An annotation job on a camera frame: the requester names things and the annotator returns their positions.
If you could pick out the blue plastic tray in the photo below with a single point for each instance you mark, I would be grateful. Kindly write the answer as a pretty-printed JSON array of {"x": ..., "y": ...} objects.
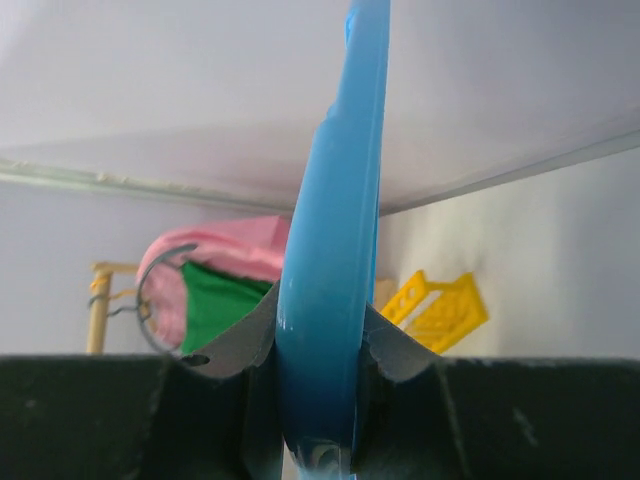
[{"x": 328, "y": 274}]

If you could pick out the yellow clothes hanger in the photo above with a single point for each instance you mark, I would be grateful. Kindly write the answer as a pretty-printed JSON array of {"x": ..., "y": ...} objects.
[{"x": 100, "y": 289}]

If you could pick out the green cloth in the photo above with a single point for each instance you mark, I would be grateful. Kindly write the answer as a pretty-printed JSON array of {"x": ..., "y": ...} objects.
[{"x": 215, "y": 302}]

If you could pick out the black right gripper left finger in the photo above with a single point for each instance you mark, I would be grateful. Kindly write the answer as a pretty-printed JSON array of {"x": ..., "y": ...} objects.
[{"x": 210, "y": 415}]

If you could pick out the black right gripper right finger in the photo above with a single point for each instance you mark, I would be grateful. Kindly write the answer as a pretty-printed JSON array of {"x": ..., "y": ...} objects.
[{"x": 423, "y": 416}]

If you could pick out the yellow test tube rack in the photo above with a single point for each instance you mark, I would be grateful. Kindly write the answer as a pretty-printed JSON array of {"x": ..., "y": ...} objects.
[{"x": 437, "y": 314}]

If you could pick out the pink shirt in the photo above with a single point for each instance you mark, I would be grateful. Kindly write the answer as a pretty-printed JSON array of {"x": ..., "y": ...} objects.
[{"x": 248, "y": 248}]

